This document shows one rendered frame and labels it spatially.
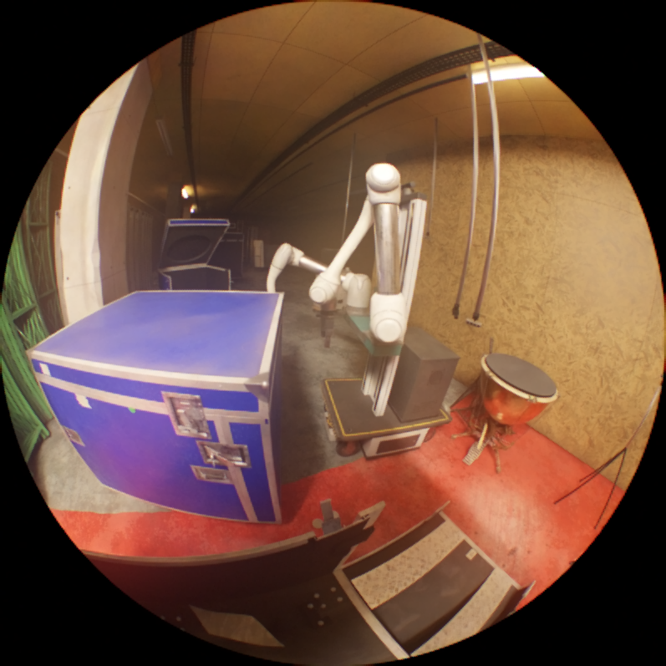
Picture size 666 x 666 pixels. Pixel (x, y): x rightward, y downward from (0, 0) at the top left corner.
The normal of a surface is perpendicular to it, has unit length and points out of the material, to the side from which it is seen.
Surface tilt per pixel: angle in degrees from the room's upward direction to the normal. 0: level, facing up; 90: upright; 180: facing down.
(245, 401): 90
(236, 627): 1
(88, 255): 90
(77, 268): 90
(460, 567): 1
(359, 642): 0
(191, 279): 90
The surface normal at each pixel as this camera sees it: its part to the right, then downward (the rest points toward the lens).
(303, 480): 0.11, -0.92
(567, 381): -0.85, 0.11
